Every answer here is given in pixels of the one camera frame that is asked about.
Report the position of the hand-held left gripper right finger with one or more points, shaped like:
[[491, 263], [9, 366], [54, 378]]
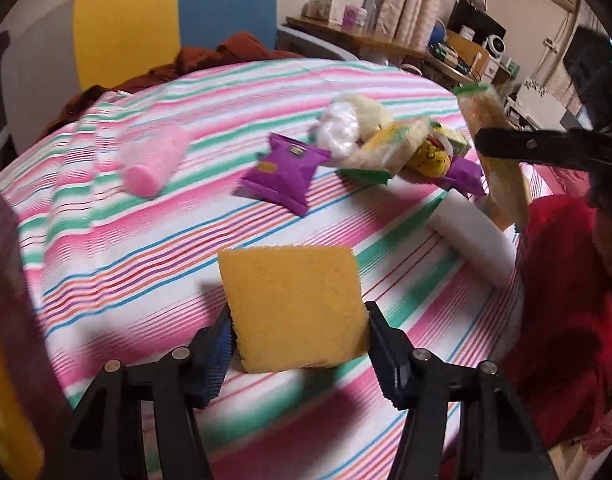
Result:
[[385, 362]]

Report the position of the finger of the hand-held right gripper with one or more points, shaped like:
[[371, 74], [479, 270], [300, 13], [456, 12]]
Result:
[[530, 146]]

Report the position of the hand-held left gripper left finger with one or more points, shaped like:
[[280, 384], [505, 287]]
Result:
[[218, 357]]

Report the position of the yellow sponge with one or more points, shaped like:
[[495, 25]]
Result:
[[291, 305]]

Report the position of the yellow cartoon snack packet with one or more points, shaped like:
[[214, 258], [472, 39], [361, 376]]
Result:
[[428, 159]]

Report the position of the white foam roll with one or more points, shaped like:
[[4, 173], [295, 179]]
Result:
[[473, 237]]

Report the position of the green-edged cracker packet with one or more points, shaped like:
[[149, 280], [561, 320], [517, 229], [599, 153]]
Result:
[[385, 147]]

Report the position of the purple snack packet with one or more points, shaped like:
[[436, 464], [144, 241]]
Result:
[[286, 172]]

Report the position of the white storage box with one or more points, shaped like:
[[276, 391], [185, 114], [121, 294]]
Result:
[[540, 105]]

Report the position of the small purple packet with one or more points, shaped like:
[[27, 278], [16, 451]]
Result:
[[465, 177]]

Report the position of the small green box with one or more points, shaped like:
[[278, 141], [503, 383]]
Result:
[[458, 141]]

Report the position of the black monitor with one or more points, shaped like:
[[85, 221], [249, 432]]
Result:
[[593, 60]]

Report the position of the striped tablecloth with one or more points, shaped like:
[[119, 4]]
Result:
[[136, 260]]

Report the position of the red cloth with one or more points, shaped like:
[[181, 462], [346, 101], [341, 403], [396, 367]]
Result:
[[565, 310]]

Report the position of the cream plush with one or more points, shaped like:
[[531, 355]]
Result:
[[370, 110]]

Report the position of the wooden desk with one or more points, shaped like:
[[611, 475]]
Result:
[[375, 40]]

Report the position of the white plastic bag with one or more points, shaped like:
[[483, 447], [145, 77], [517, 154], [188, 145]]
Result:
[[336, 127]]

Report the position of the purple container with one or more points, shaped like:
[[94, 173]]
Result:
[[353, 15]]

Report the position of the white carton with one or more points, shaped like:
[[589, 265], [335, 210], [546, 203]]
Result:
[[333, 0]]

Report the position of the brown jacket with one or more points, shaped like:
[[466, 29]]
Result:
[[211, 55]]

